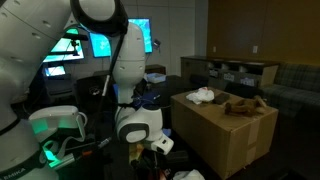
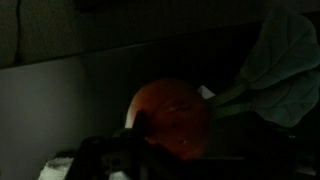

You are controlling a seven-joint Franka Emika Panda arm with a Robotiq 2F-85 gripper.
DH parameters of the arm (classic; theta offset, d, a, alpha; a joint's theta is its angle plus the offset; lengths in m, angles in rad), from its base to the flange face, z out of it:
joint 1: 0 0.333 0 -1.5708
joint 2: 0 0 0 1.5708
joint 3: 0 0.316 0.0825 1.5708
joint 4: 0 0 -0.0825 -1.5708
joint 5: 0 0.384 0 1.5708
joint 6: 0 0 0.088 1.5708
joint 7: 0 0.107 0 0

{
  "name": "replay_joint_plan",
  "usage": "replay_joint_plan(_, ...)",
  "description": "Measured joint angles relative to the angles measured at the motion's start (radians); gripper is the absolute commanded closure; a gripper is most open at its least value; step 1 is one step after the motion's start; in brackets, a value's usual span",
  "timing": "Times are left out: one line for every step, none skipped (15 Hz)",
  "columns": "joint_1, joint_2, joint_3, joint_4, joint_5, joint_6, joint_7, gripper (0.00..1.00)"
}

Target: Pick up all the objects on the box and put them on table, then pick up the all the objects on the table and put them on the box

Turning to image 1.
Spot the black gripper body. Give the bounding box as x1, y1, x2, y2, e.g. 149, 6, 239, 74
138, 149, 166, 180

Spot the thick black foam block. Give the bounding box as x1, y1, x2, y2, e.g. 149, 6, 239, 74
165, 150, 190, 164

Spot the large white towel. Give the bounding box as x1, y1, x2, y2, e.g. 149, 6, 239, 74
172, 169, 205, 180

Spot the brown plush toy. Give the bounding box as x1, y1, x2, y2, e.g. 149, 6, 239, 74
223, 95, 268, 118

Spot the large cardboard box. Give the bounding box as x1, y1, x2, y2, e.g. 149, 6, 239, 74
170, 87, 279, 180

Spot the black tool orange tip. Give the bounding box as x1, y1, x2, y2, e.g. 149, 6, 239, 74
63, 139, 107, 159

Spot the crumpled white cloth red mark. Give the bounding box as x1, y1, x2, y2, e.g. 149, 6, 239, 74
185, 86, 215, 105

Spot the white plastic bin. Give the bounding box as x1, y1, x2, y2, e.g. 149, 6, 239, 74
146, 72, 167, 84

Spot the black office chair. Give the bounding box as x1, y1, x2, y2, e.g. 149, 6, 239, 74
73, 74, 116, 113

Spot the black chair backrest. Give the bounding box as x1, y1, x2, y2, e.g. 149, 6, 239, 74
189, 73, 210, 89
224, 82, 264, 101

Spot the wooden shelf cabinet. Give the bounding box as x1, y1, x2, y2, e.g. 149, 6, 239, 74
180, 55, 279, 88

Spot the small lit screen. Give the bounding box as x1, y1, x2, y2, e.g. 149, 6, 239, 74
44, 65, 67, 78

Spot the smaller desk monitor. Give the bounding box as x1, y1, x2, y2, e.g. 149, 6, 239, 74
42, 27, 85, 63

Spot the plaid green sofa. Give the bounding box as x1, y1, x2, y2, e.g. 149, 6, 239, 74
259, 63, 320, 118

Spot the tan wrist mount plate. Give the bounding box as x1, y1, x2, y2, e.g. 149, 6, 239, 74
128, 143, 145, 165

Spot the white table cable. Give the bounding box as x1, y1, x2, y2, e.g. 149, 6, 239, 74
146, 94, 172, 110

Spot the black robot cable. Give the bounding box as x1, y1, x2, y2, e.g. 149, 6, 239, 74
94, 29, 129, 134

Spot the small wall bracket device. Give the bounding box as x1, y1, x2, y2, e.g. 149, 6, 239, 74
153, 38, 162, 51

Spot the large wall monitor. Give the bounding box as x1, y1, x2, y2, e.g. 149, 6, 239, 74
88, 18, 154, 59

